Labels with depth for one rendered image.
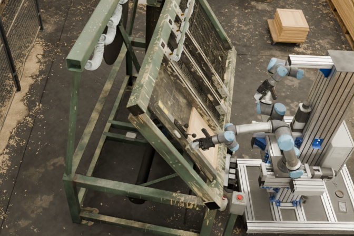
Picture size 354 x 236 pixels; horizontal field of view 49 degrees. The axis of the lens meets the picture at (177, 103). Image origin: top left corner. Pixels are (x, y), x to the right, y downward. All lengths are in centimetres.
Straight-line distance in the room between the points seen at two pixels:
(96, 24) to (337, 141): 224
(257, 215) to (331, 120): 135
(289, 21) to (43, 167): 423
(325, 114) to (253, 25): 391
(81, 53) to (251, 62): 400
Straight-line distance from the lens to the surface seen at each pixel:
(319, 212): 447
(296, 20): 666
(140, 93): 268
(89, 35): 271
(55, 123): 515
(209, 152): 355
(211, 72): 400
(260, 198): 434
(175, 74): 329
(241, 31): 682
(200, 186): 323
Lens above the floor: 378
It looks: 45 degrees down
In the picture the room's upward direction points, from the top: 6 degrees clockwise
